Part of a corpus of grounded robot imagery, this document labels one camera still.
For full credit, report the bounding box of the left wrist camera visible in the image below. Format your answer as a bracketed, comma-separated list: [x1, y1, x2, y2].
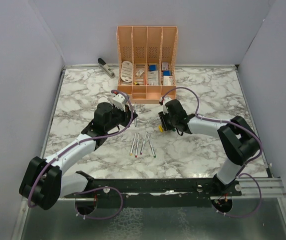
[111, 91, 128, 112]

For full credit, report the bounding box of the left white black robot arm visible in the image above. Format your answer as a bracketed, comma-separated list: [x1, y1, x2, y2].
[19, 102, 138, 210]

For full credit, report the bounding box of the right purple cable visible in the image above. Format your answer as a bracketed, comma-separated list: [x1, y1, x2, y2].
[160, 86, 263, 220]

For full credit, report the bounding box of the small white label box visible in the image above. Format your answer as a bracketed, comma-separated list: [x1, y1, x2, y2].
[135, 69, 144, 77]

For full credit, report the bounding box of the orange plastic file organizer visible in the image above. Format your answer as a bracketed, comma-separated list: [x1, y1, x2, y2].
[116, 26, 178, 104]

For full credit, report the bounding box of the aluminium frame rail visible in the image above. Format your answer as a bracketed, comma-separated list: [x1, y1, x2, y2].
[22, 177, 286, 202]

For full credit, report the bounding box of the red white small box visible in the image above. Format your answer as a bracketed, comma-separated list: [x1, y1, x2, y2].
[161, 62, 169, 71]

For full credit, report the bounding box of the red tipped white pen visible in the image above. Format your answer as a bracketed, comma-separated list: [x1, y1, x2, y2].
[135, 133, 140, 158]

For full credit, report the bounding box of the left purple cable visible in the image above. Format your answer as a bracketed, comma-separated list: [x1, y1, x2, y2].
[27, 89, 136, 221]

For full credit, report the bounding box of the green tipped white pen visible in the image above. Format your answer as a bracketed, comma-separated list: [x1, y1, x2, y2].
[147, 134, 156, 158]

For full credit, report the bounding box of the yellow white pen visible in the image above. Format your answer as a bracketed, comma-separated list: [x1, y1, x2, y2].
[129, 132, 137, 156]

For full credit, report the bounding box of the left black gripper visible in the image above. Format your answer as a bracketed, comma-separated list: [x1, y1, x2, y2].
[105, 103, 137, 132]

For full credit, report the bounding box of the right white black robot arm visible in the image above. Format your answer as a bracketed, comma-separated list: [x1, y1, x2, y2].
[158, 97, 262, 196]

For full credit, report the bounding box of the white paper packet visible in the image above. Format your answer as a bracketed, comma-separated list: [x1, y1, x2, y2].
[147, 70, 159, 86]

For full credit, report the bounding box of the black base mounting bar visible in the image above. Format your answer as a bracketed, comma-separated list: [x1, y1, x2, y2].
[63, 171, 242, 208]

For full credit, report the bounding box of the large white box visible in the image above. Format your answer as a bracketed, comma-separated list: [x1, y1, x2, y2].
[163, 76, 173, 86]

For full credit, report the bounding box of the white oval card pack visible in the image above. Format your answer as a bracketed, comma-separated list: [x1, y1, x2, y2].
[120, 60, 133, 83]

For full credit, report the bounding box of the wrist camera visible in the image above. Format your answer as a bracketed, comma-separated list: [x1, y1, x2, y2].
[111, 91, 128, 112]
[159, 96, 172, 106]

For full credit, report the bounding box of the purple tipped white pen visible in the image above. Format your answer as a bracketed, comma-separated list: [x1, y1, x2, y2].
[140, 132, 148, 155]

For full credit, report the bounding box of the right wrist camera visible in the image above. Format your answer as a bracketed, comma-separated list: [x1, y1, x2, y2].
[159, 96, 172, 106]

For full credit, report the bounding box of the black grey stapler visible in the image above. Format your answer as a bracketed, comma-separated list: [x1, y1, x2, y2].
[97, 58, 115, 78]

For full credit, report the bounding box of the blue stamp left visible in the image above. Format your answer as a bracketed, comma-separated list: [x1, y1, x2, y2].
[148, 64, 157, 72]

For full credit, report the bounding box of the purple cable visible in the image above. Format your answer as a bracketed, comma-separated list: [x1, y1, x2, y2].
[27, 89, 136, 221]
[160, 86, 263, 220]

